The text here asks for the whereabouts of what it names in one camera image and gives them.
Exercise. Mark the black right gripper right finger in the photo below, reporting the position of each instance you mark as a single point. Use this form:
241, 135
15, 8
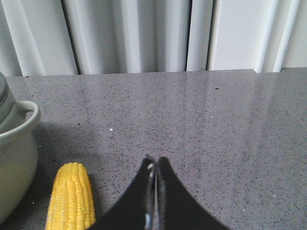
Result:
177, 209

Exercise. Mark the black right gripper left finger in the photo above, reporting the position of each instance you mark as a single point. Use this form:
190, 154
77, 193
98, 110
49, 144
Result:
135, 209

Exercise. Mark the yellow corn cob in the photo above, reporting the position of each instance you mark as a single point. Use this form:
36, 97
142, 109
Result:
71, 205

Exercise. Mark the pale green electric pot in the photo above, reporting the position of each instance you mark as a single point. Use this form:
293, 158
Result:
18, 148

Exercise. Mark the white curtain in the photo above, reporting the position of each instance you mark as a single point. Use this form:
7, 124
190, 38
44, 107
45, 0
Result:
65, 37

